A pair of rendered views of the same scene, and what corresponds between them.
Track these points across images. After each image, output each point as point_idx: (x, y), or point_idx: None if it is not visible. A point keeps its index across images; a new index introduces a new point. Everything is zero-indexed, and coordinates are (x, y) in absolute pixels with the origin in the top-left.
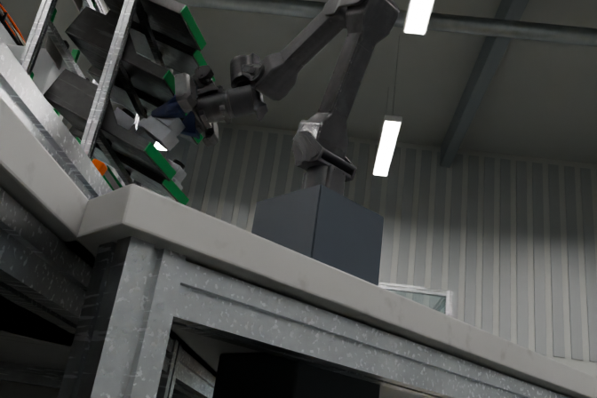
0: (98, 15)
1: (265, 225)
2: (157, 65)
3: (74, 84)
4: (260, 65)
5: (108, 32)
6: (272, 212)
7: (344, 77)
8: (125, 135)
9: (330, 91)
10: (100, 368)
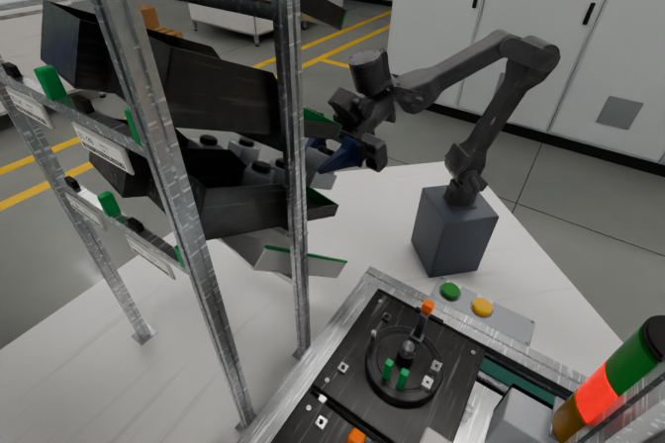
0: (212, 66)
1: (453, 235)
2: (329, 124)
3: (235, 202)
4: (425, 96)
5: (248, 97)
6: (459, 229)
7: (503, 126)
8: (316, 214)
9: (489, 134)
10: None
